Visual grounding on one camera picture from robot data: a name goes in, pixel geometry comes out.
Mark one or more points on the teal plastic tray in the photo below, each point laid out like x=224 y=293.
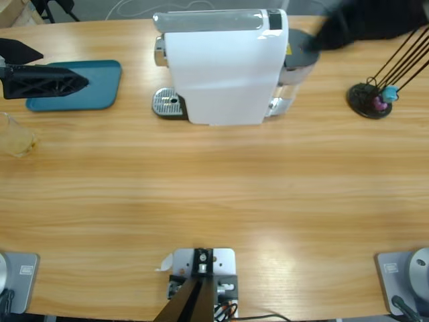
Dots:
x=100 y=90

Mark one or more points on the white paper tab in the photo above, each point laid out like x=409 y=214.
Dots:
x=166 y=263

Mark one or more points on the light wooden crate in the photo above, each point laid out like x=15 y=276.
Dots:
x=10 y=13

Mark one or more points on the light blue coffee capsule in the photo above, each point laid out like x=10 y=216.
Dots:
x=389 y=94

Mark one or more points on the black chair frame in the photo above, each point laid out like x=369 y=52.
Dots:
x=63 y=5

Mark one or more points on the clear glass cup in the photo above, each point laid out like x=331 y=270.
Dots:
x=20 y=141

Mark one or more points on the purple coffee capsule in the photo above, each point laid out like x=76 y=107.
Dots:
x=379 y=104

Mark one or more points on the silver drip tray grid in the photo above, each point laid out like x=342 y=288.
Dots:
x=166 y=100

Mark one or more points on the grey coffee machine lever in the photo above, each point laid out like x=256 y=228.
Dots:
x=207 y=21

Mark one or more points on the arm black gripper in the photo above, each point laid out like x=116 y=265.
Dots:
x=2 y=70
x=368 y=18

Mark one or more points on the dark camera post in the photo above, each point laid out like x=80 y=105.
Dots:
x=194 y=302

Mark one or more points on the grey base plate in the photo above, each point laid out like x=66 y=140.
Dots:
x=388 y=278
x=23 y=285

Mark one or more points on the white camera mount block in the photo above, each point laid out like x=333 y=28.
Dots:
x=224 y=265

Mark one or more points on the clear water tank grey lid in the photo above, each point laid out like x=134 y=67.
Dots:
x=295 y=77

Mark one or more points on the black capsule holder with rods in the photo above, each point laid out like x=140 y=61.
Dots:
x=360 y=97

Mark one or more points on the white capsule coffee machine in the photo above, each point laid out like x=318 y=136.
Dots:
x=221 y=84

